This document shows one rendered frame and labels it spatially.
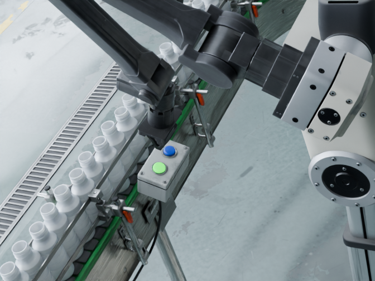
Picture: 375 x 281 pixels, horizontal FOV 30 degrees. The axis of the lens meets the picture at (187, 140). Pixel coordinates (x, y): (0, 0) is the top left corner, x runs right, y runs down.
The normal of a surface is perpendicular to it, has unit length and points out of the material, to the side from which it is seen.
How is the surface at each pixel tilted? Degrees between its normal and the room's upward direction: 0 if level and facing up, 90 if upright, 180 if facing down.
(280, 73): 57
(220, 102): 90
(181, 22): 45
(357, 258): 90
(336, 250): 0
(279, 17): 90
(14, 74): 0
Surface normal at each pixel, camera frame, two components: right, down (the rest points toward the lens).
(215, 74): -0.46, 0.85
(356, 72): 0.22, -0.59
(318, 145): -0.35, 0.79
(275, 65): -0.09, -0.04
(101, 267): 0.88, 0.09
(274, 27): 0.66, 0.34
